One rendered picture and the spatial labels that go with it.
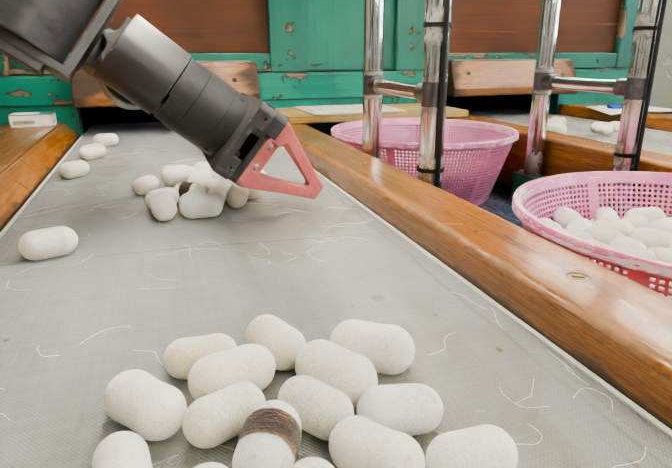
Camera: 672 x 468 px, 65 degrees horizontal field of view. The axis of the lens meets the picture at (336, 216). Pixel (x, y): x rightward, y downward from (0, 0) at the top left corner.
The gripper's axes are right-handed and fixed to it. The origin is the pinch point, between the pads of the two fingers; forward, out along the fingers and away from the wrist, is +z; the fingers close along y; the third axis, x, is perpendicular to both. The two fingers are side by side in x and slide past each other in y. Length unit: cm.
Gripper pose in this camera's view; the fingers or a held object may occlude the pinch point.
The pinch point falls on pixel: (311, 187)
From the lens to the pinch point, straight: 48.3
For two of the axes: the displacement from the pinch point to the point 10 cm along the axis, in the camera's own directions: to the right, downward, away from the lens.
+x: -6.0, 8.0, 0.4
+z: 7.4, 5.3, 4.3
